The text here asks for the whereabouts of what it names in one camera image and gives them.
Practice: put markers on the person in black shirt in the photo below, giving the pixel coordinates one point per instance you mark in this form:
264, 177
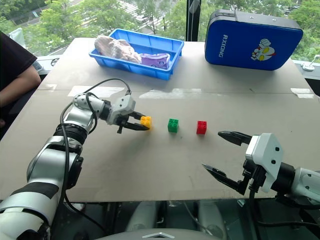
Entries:
15, 72

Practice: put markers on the blue plastic bin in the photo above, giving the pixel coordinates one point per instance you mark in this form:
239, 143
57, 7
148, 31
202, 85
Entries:
160, 45

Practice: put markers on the red toy brick cube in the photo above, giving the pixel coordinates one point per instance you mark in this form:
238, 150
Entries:
201, 128

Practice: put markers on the silver robot torso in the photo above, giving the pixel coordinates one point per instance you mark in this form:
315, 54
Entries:
160, 236

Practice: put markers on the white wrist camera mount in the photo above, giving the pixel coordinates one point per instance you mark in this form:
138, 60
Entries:
268, 155
123, 106

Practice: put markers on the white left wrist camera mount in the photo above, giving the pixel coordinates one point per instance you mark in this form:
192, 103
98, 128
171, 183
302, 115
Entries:
123, 106

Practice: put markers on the blue RXIONG carry case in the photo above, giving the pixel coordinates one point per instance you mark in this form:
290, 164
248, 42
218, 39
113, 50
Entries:
240, 42

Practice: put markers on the dark window frame post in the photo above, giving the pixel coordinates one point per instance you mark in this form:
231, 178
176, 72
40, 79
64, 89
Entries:
192, 22

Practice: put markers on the green toy brick cube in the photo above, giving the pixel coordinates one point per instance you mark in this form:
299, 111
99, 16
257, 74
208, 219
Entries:
173, 125

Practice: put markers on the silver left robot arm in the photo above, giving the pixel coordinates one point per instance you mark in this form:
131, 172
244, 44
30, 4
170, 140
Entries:
50, 162

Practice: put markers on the yellow toy brick cube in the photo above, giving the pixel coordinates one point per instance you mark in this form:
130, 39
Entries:
146, 122

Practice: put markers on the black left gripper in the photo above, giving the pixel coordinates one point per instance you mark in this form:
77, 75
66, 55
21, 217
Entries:
123, 119

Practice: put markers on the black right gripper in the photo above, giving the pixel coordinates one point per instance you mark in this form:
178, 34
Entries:
252, 178

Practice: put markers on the clear bag of pink stuff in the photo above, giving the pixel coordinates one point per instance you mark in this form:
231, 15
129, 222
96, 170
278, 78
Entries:
117, 48

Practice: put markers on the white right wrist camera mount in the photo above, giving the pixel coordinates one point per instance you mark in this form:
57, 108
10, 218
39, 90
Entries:
268, 155

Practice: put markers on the purple packet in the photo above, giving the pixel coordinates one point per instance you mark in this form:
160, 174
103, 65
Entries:
155, 60

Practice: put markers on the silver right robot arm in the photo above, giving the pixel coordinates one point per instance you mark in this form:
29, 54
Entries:
305, 182

